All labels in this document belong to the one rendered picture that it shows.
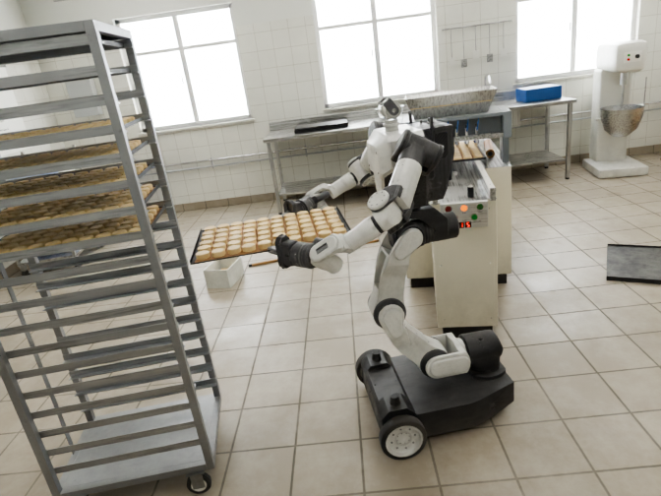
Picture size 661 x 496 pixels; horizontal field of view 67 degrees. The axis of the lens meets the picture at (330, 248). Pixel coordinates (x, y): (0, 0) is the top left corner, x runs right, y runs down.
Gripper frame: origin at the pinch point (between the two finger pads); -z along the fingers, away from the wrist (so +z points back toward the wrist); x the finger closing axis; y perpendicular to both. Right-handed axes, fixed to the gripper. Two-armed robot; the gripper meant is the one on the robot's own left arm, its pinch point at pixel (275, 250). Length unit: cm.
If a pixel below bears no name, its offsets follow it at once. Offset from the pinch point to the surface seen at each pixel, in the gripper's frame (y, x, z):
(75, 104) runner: 38, 59, -37
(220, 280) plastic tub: -111, -94, -184
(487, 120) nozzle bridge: -199, 13, 4
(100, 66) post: 32, 69, -27
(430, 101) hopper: -178, 29, -24
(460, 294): -119, -70, 18
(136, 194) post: 32, 29, -27
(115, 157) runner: 33, 41, -32
